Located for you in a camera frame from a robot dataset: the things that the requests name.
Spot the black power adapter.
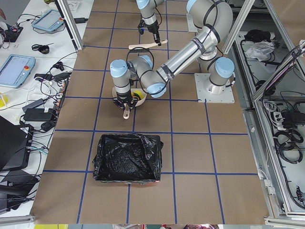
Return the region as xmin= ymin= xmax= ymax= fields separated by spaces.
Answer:
xmin=23 ymin=108 xmax=57 ymax=122

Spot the blue teach pendant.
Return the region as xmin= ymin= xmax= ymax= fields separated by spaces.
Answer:
xmin=31 ymin=9 xmax=64 ymax=34
xmin=0 ymin=54 xmax=36 ymax=88

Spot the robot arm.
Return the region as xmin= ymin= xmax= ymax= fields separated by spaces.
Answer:
xmin=136 ymin=0 xmax=165 ymax=46
xmin=110 ymin=0 xmax=234 ymax=109

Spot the black laptop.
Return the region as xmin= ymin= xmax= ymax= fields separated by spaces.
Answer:
xmin=0 ymin=117 xmax=30 ymax=171

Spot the aluminium frame post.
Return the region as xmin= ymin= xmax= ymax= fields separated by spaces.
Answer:
xmin=54 ymin=0 xmax=83 ymax=52

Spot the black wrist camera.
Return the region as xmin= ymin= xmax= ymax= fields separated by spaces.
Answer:
xmin=137 ymin=19 xmax=146 ymax=35

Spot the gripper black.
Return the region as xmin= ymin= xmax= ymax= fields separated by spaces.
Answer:
xmin=147 ymin=23 xmax=162 ymax=46
xmin=113 ymin=92 xmax=138 ymax=110

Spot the power strip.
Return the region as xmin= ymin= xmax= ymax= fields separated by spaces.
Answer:
xmin=53 ymin=78 xmax=70 ymax=114

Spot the white crumpled cloth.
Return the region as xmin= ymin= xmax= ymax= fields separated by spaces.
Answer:
xmin=245 ymin=41 xmax=275 ymax=62

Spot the yellow green sponge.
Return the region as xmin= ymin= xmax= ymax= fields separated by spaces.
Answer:
xmin=132 ymin=90 xmax=144 ymax=101

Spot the beige hand brush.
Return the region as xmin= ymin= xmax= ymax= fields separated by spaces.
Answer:
xmin=128 ymin=39 xmax=168 ymax=53

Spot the beige plastic dustpan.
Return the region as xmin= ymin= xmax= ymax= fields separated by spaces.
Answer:
xmin=112 ymin=87 xmax=147 ymax=119

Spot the coiled black cable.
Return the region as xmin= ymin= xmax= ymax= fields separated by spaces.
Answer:
xmin=274 ymin=133 xmax=303 ymax=165

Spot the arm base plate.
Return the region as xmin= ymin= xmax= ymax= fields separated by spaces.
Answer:
xmin=186 ymin=13 xmax=203 ymax=32
xmin=194 ymin=73 xmax=235 ymax=104

